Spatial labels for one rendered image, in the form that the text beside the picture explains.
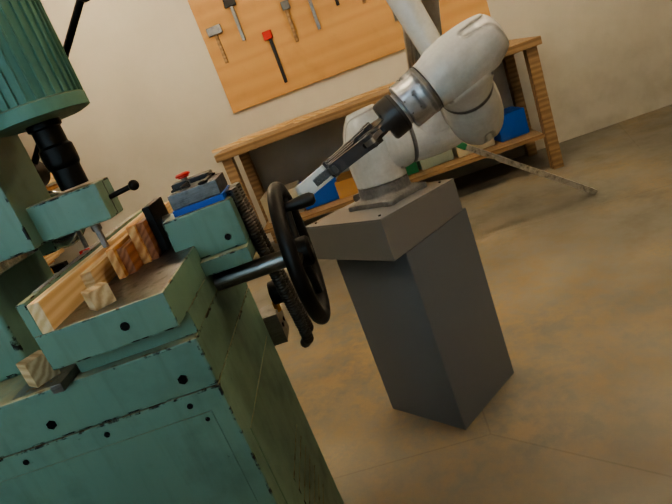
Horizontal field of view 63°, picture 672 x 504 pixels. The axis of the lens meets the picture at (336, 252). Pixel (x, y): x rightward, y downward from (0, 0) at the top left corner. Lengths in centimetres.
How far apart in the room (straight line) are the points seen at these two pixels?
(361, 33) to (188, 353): 359
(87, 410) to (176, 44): 370
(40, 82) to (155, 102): 352
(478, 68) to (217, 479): 83
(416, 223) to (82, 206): 85
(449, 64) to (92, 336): 71
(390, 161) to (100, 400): 98
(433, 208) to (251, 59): 296
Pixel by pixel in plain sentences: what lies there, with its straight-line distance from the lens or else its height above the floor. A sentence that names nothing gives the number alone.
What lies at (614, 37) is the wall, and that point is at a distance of 475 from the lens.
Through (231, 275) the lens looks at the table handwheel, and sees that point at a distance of 108.
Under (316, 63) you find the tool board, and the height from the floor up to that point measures 117.
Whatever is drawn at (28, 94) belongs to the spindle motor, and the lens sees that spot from 105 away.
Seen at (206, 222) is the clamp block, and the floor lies 93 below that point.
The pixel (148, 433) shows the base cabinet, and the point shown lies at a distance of 102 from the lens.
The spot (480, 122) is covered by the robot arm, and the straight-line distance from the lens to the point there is 110.
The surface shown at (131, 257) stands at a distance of 106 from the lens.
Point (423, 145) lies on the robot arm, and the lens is 162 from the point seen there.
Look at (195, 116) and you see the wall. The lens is 448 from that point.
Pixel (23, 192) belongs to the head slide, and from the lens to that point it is 116.
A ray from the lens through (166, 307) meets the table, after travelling 86.
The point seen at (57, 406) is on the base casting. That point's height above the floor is 77.
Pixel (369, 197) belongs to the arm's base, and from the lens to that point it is 160.
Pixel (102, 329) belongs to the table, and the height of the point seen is 88.
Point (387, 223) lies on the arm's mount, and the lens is 144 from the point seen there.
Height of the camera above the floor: 111
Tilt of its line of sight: 17 degrees down
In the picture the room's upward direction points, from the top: 21 degrees counter-clockwise
